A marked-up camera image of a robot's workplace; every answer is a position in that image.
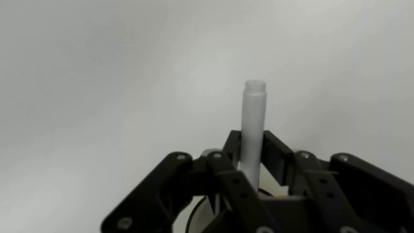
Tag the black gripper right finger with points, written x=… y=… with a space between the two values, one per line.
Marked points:
x=362 y=194

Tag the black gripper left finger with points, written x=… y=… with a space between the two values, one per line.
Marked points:
x=150 y=194

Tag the blue capped white marker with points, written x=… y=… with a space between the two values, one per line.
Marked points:
x=252 y=120

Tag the yellow tape roll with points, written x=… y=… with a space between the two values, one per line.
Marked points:
x=198 y=215

